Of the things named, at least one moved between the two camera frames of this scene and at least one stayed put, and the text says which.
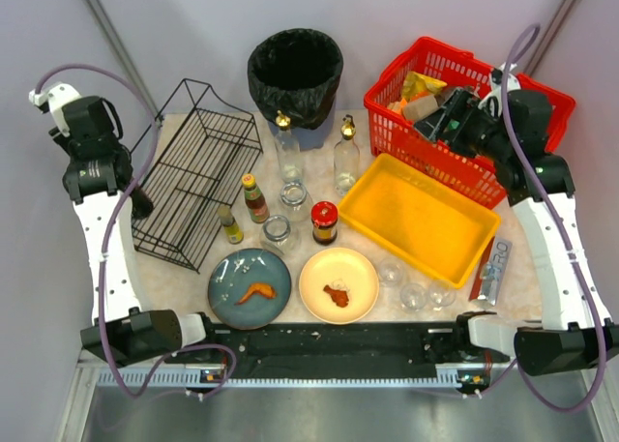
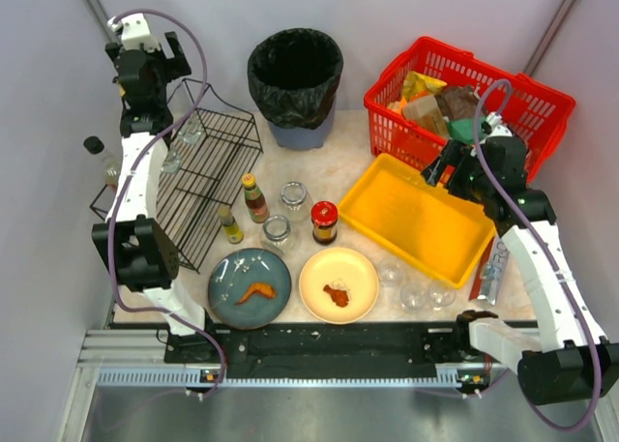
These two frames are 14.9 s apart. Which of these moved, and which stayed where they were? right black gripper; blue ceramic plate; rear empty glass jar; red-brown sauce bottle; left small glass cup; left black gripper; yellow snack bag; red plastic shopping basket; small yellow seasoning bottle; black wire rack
Moved: right black gripper; left black gripper
Stayed: yellow snack bag; rear empty glass jar; blue ceramic plate; red plastic shopping basket; left small glass cup; black wire rack; red-brown sauce bottle; small yellow seasoning bottle
